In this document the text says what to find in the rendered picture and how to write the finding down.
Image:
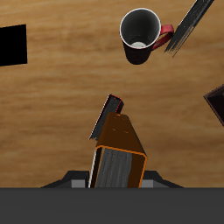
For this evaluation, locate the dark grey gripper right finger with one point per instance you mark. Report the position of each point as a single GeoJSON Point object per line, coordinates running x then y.
{"type": "Point", "coordinates": [151, 178]}

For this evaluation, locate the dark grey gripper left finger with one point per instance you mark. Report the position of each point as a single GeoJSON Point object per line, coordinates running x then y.
{"type": "Point", "coordinates": [76, 178]}

